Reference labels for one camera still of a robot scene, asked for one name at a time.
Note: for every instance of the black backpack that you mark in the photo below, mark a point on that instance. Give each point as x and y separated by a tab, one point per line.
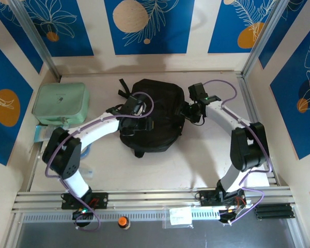
162	103

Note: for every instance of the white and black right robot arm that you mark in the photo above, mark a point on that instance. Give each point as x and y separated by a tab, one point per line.
222	113

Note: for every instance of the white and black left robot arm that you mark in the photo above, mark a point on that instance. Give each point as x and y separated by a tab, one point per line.
100	125

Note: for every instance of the mint green pencil case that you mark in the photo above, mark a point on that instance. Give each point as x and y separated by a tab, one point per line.
60	103

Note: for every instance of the clear plastic wrapper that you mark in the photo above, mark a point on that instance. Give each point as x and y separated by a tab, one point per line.
87	172

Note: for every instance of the light blue clear pouch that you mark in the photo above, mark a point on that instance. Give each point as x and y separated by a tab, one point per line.
41	133

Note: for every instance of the clear bag with paper label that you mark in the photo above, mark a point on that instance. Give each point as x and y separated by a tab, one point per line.
179	215

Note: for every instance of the orange-capped bottle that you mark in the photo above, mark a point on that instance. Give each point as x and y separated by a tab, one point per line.
123	222

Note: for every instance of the black ribbed block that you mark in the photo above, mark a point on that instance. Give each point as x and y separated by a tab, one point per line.
272	211

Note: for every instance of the aluminium side rail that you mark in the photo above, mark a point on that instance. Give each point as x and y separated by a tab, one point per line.
245	82

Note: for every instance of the blue floral wall poster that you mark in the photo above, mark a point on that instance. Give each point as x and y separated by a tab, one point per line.
170	38
288	15
294	103
5	77
222	25
18	31
67	25

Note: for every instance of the aluminium frame rail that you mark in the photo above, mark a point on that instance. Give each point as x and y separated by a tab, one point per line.
144	199

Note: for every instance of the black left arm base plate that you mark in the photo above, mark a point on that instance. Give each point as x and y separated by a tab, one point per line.
100	200

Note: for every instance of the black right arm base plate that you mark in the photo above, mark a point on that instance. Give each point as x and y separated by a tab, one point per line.
208	199

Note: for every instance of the aluminium corner post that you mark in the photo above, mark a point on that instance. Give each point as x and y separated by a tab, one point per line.
33	36
266	36

